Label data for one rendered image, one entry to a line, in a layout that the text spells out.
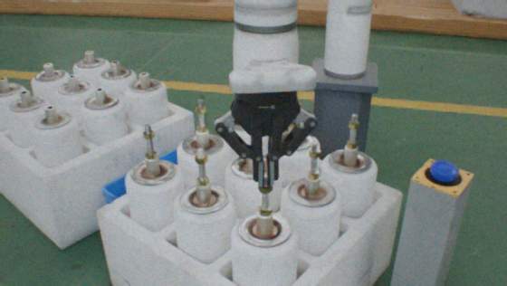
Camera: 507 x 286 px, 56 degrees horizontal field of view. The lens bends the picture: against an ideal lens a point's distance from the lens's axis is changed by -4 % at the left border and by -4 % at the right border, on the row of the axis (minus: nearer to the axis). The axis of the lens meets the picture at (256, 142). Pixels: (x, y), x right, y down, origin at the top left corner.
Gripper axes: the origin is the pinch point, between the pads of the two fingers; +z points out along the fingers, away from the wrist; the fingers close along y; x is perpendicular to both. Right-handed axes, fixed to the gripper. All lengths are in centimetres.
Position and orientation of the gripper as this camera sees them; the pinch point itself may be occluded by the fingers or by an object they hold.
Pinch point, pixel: (265, 170)
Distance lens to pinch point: 64.9
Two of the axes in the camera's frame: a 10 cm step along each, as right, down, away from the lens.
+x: 1.1, 4.9, -8.7
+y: -9.9, 0.6, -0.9
